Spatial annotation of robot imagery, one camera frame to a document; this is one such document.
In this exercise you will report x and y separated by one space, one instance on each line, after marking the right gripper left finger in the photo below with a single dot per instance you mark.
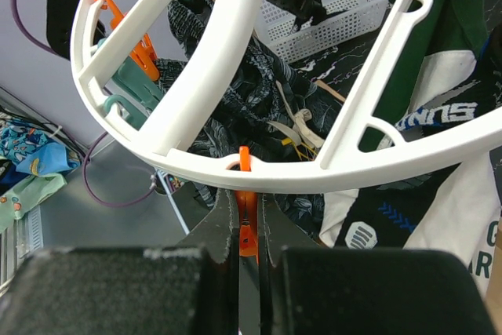
189 288

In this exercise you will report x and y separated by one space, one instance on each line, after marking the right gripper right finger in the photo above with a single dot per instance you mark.
306 288

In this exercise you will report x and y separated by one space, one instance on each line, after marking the white round clip hanger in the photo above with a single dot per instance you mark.
187 87

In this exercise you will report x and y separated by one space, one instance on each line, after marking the orange clothes peg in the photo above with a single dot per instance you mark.
247 210
128 39

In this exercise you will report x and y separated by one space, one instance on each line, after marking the black blue sock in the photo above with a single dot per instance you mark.
451 208

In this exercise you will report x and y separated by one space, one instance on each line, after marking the white plastic mesh basket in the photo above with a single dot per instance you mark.
353 18

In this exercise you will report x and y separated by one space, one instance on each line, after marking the dark patterned garment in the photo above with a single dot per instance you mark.
257 110

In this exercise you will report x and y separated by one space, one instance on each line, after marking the green and white garment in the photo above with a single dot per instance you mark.
447 74

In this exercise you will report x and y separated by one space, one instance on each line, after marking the white cloth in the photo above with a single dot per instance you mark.
455 209

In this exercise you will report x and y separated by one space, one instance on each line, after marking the colourful cloth pile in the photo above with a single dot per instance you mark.
33 165

